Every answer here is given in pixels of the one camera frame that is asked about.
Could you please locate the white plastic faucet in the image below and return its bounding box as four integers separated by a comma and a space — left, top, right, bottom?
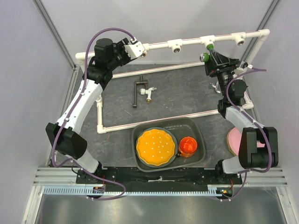
139, 87, 157, 103

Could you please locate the chrome metal faucet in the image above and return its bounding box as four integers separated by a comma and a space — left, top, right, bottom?
209, 82, 221, 93

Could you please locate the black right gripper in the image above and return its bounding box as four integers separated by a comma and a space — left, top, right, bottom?
204, 49, 241, 99

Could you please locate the aluminium frame post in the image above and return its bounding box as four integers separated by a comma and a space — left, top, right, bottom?
32, 0, 76, 70
238, 0, 282, 65

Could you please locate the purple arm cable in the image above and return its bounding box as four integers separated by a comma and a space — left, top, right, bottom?
225, 67, 274, 202
51, 27, 137, 201

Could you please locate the green plate under pink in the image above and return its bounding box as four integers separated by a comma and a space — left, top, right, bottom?
227, 139, 240, 156

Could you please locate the dark grey plastic tray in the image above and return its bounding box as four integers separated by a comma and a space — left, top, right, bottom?
132, 118, 206, 173

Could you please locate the aluminium frame post left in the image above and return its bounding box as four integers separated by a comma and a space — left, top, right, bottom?
32, 0, 76, 70

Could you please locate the light blue cable duct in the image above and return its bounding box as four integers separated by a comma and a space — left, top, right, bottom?
43, 186, 222, 196

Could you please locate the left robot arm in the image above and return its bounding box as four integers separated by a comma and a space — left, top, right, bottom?
46, 38, 145, 183

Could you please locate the dark bronze faucet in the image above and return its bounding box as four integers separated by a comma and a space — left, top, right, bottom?
133, 76, 149, 108

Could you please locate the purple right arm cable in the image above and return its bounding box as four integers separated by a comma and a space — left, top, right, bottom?
225, 67, 274, 202

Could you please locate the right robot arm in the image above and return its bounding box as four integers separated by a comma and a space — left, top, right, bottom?
200, 44, 278, 184

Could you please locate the yellow dotted plate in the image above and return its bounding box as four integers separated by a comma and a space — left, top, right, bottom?
135, 128, 176, 168

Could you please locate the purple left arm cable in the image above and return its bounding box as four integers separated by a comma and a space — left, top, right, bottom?
51, 27, 137, 201

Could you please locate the white PVC pipe frame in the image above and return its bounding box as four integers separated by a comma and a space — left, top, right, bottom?
75, 28, 271, 134

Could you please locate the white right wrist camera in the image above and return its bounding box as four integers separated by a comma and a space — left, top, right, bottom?
235, 61, 253, 75

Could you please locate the green plastic water faucet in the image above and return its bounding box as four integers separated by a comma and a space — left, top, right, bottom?
199, 44, 214, 63

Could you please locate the grey plate under yellow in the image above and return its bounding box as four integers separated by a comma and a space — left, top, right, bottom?
135, 127, 180, 168

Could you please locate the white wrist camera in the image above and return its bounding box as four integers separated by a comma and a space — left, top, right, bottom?
124, 39, 146, 60
235, 61, 253, 75

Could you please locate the aluminium frame post right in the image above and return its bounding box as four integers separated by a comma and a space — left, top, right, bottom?
238, 0, 282, 65

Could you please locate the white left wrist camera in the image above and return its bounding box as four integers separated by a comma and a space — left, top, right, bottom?
124, 39, 146, 60

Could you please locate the orange mug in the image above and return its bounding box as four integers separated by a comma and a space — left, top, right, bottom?
177, 136, 198, 158

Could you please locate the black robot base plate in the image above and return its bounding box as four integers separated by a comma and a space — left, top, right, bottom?
76, 167, 242, 188

